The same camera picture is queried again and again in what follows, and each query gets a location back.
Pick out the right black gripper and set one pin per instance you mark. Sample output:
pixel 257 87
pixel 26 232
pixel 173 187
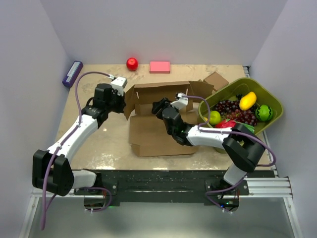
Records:
pixel 163 103

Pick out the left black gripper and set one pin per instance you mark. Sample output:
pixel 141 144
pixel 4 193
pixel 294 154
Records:
pixel 122 99

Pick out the large brown cardboard box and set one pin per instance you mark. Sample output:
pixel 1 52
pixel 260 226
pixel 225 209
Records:
pixel 147 133

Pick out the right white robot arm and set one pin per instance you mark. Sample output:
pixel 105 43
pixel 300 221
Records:
pixel 243 148

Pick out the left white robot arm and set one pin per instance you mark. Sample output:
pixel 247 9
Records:
pixel 52 171

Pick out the pink flat box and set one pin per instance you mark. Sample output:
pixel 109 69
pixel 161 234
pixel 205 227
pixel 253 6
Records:
pixel 159 67

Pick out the purple flat box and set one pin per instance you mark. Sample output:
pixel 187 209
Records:
pixel 72 74

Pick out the small brown box right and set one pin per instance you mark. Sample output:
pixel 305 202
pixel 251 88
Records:
pixel 216 80

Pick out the red apple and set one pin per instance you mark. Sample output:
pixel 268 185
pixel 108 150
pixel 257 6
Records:
pixel 132 64

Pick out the green lime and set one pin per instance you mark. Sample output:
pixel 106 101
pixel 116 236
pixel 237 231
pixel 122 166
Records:
pixel 215 117

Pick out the purple grapes bunch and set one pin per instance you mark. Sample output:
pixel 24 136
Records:
pixel 230 110

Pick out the olive green plastic bin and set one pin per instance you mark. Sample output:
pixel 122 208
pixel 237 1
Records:
pixel 244 86

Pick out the yellow mango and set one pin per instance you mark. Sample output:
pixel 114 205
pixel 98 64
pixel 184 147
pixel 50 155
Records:
pixel 247 101

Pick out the toy watermelon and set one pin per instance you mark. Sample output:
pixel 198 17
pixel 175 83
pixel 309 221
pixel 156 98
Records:
pixel 264 113

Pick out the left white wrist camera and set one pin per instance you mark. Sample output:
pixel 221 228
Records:
pixel 118 83

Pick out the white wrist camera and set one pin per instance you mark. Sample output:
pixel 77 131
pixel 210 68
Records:
pixel 118 83
pixel 180 102

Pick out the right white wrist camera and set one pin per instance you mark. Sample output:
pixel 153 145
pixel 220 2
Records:
pixel 180 102

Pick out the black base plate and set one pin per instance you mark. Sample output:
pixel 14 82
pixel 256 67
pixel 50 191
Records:
pixel 180 186

